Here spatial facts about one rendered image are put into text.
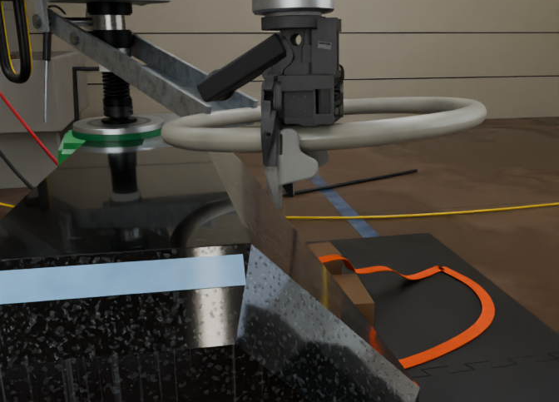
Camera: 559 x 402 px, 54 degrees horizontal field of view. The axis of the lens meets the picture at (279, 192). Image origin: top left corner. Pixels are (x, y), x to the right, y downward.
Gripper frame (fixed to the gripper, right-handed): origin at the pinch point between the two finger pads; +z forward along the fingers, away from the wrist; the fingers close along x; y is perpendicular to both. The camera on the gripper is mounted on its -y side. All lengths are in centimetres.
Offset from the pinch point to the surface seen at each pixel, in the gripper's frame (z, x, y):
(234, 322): 12.4, -9.9, -2.7
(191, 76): -12, 48, -32
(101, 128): -1, 47, -54
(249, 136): -6.9, -1.0, -3.1
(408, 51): -16, 589, -5
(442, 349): 81, 110, 25
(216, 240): 5.5, -3.0, -7.2
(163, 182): 4.0, 18.6, -24.9
